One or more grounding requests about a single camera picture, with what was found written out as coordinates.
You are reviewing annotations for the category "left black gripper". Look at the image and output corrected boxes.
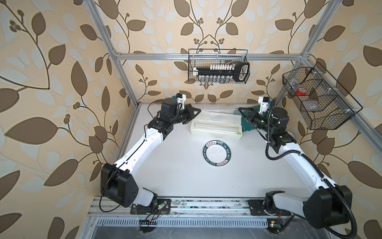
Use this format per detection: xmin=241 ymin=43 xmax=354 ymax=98
xmin=168 ymin=104 xmax=200 ymax=125

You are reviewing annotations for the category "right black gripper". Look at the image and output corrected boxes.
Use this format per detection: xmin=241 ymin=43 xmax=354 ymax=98
xmin=239 ymin=107 xmax=275 ymax=135

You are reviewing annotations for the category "clear plastic wrap sheet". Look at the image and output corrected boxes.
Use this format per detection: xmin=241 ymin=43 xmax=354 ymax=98
xmin=200 ymin=109 xmax=242 ymax=118

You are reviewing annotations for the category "white plate green rim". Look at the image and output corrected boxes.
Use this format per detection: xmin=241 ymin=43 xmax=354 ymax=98
xmin=203 ymin=140 xmax=232 ymax=167

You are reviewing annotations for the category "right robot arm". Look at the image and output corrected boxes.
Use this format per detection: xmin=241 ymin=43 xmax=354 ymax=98
xmin=238 ymin=106 xmax=358 ymax=239

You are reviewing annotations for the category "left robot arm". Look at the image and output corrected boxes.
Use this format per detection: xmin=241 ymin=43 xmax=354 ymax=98
xmin=100 ymin=93 xmax=201 ymax=212

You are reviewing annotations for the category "green tool case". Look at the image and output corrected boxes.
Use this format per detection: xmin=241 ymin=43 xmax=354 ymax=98
xmin=241 ymin=117 xmax=256 ymax=132

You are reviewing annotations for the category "black socket set holder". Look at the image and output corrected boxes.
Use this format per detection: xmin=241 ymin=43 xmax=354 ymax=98
xmin=191 ymin=62 xmax=250 ymax=84

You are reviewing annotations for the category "red item in basket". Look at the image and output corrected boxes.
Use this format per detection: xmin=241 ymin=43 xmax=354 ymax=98
xmin=296 ymin=87 xmax=308 ymax=96

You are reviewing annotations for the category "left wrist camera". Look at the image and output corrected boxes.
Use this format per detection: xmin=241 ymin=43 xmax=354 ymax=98
xmin=176 ymin=93 xmax=187 ymax=106

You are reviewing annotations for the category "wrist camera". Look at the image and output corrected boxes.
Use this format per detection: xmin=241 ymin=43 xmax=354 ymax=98
xmin=258 ymin=97 xmax=270 ymax=114
xmin=176 ymin=93 xmax=187 ymax=106

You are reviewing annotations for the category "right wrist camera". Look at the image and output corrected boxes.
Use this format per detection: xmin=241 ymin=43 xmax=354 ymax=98
xmin=258 ymin=97 xmax=270 ymax=114

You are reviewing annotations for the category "back black wire basket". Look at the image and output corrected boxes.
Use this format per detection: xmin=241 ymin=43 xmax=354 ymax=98
xmin=186 ymin=48 xmax=250 ymax=84

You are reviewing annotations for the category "black wire basket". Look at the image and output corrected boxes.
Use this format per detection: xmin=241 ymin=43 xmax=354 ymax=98
xmin=283 ymin=62 xmax=363 ymax=130
xmin=186 ymin=48 xmax=250 ymax=84

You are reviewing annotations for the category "right black wire basket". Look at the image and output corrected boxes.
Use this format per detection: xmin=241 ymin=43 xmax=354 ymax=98
xmin=283 ymin=62 xmax=363 ymax=130

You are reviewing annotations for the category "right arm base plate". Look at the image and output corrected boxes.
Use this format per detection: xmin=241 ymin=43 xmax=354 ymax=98
xmin=247 ymin=199 xmax=291 ymax=216

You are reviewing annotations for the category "aluminium front rail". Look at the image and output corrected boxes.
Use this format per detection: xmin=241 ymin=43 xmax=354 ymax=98
xmin=88 ymin=197 xmax=289 ymax=218

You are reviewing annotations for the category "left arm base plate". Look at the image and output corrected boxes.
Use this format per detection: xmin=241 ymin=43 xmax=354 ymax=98
xmin=130 ymin=198 xmax=172 ymax=215

